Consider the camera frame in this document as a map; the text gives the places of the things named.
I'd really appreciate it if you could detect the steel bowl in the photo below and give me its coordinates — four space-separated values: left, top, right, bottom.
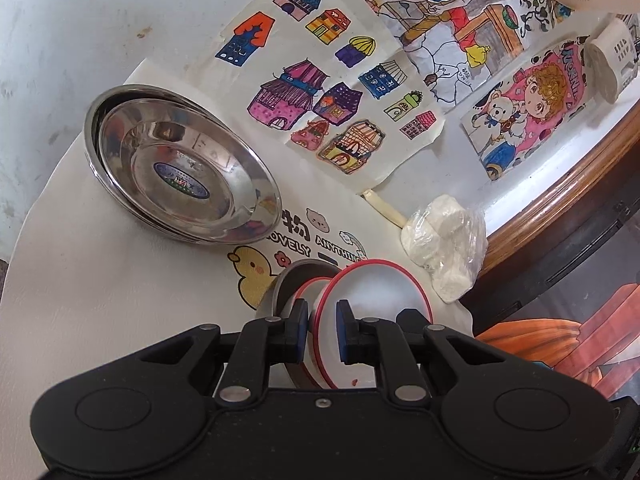
255 259 346 387

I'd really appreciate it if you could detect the steel plate with blue sticker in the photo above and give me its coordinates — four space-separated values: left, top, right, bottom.
97 100 283 243

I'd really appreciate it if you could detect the bag of white lumps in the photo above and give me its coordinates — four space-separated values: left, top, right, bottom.
400 194 488 304

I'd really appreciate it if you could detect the white plastic basket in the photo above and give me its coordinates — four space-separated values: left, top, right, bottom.
585 22 640 103

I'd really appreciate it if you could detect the coloured houses drawing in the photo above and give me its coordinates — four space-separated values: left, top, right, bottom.
212 0 446 196

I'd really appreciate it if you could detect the printed cream cloth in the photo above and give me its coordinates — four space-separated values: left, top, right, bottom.
0 55 476 471

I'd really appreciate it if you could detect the coloured figures drawing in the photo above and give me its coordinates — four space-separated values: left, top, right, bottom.
327 0 576 113

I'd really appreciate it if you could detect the bear and child drawing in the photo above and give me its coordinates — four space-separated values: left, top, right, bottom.
460 35 601 181

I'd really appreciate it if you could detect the large steel plate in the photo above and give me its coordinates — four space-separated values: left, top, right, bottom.
83 85 283 247

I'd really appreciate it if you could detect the white bowl with red rim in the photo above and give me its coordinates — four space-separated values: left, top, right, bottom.
310 259 434 391
285 276 343 387

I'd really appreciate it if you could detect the orange pumpkin print panel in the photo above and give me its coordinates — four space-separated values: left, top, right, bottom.
475 280 640 402

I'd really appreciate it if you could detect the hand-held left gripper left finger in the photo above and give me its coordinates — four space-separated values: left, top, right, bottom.
137 299 309 404

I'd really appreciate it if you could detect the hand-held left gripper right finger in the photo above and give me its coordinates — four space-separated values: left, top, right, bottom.
336 300 507 404

